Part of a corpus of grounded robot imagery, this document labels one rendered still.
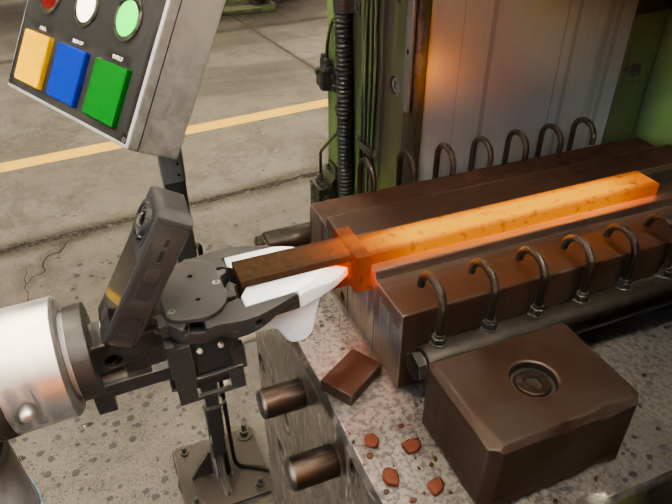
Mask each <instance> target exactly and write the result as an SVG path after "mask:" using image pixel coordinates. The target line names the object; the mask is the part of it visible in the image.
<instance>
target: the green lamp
mask: <svg viewBox="0 0 672 504"><path fill-rule="evenodd" d="M137 18H138V8H137V5H136V3H135V2H134V1H132V0H129V1H126V2H125V3H124V4H123V5H122V6H121V8H120V9H119V12H118V14H117V19H116V28H117V31H118V33H119V34H120V35H121V36H127V35H129V34H130V33H131V32H132V31H133V29H134V27H135V25H136V23H137Z"/></svg>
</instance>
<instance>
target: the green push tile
mask: <svg viewBox="0 0 672 504"><path fill-rule="evenodd" d="M132 71H133V70H130V69H128V68H125V67H123V66H120V65H118V64H115V63H113V62H110V61H108V60H105V59H102V58H99V57H97V58H96V60H95V64H94V67H93V71H92V75H91V78H90V82H89V86H88V90H87V93H86V97H85V101H84V104H83V108H82V112H83V113H84V114H86V115H88V116H90V117H92V118H94V119H96V120H98V121H99V122H101V123H103V124H105V125H107V126H109V127H111V128H115V129H116V128H117V125H118V121H119V118H120V114H121V110H122V107H123V103H124V100H125V96H126V93H127V89H128V86H129V82H130V79H131V75H132Z"/></svg>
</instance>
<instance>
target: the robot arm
mask: <svg viewBox="0 0 672 504"><path fill-rule="evenodd" d="M193 226H194V222H193V219H192V215H191V213H190V210H189V208H188V205H187V202H186V200H185V197H184V195H183V194H180V193H177V192H173V191H170V190H167V189H164V188H160V187H157V186H151V187H150V189H149V191H148V193H147V196H146V198H145V199H144V200H142V202H141V204H140V206H139V208H138V210H137V213H136V215H135V219H134V220H133V226H132V230H131V233H130V235H129V237H128V240H127V242H126V244H125V247H124V249H123V251H122V254H121V256H120V258H119V261H118V263H117V265H116V268H115V270H114V272H113V274H112V277H111V279H110V281H109V284H108V286H107V288H106V291H105V293H104V295H103V298H102V300H101V302H100V305H99V307H98V314H99V321H95V322H90V319H89V316H88V314H87V311H86V309H85V307H84V305H83V303H82V302H78V303H74V304H70V305H67V306H63V307H61V306H60V304H59V302H58V301H57V300H56V299H55V298H53V297H51V296H47V297H43V298H40V299H36V300H32V301H28V302H24V303H20V304H16V305H12V306H8V307H5V308H1V309H0V504H43V500H42V497H41V494H40V492H39V489H38V488H37V486H36V484H35V483H34V481H33V480H32V479H31V478H30V477H29V476H28V475H27V473H26V471H25V469H24V468H23V466H22V464H21V462H20V460H19V458H18V457H17V455H16V453H15V451H14V449H13V447H12V446H11V444H10V442H9V440H10V439H13V438H16V437H19V436H22V435H23V434H26V433H29V432H32V431H36V430H39V429H42V428H45V427H48V426H51V425H55V424H58V423H61V422H64V421H67V420H71V419H74V418H77V417H80V416H81V415H82V414H83V413H84V411H85V408H86V401H88V400H91V399H94V402H95V404H96V407H97V409H98V412H99V414H100V415H102V414H106V413H109V412H112V411H115V410H118V405H117V399H116V396H117V395H121V394H124V393H127V392H130V391H134V390H137V389H140V388H143V387H147V386H150V385H153V384H156V383H159V382H163V381H166V380H169V381H170V385H171V389H172V392H178V395H179V398H180V402H181V406H184V405H187V404H190V403H193V402H196V401H200V400H203V399H206V398H209V397H212V396H215V395H218V394H221V393H224V392H227V391H230V390H234V389H237V388H240V387H243V386H246V379H245V373H244V367H246V366H247V360H246V354H245V348H244V345H243V343H242V341H241V339H240V340H239V339H238V338H240V337H243V336H246V335H249V334H251V333H254V332H259V331H263V330H267V329H272V328H275V329H278V330H279V331H280V332H281V333H282V334H283V335H284V337H285V338H286V339H287V340H289V341H291V342H296V341H300V340H303V339H305V338H306V337H308V336H309V335H310V333H311V332H312V329H313V325H314V321H315V316H316V312H317V308H318V304H319V300H320V298H321V297H322V296H323V295H324V294H326V293H327V292H329V291H331V290H332V289H333V288H335V287H336V286H337V285H338V284H339V283H340V282H341V281H342V280H343V279H344V278H345V277H346V276H347V275H348V269H347V267H346V266H342V265H334V266H330V267H326V268H322V269H318V270H314V271H310V272H306V273H302V274H298V275H294V276H290V277H286V278H282V279H278V280H274V281H269V282H265V283H261V284H257V285H253V286H249V287H246V289H245V291H244V292H243V294H242V296H241V299H239V298H238V297H237V294H236V292H235V287H234V286H236V278H235V276H234V272H233V269H232V264H231V262H233V261H237V260H242V259H246V258H250V257H254V256H259V255H263V254H267V253H272V252H276V251H280V250H285V249H289V248H293V247H287V246H277V247H271V246H269V245H258V246H240V247H229V248H223V249H218V250H214V251H211V252H208V253H205V254H203V255H200V256H198V257H195V258H191V259H185V260H183V261H182V262H181V263H179V264H177V265H175V264H176V262H177V260H178V258H179V256H180V253H181V251H182V250H183V249H184V246H185V245H186V243H187V242H188V239H189V237H190V234H191V231H192V229H193ZM228 282H229V283H228ZM227 284H228V291H226V290H225V287H226V285H227ZM229 378H230V379H231V384H230V385H227V386H224V387H220V388H217V389H214V390H211V391H208V392H205V393H202V394H199V395H198V391H197V389H198V388H201V387H204V386H207V385H211V384H214V383H217V382H220V381H223V380H226V379H229Z"/></svg>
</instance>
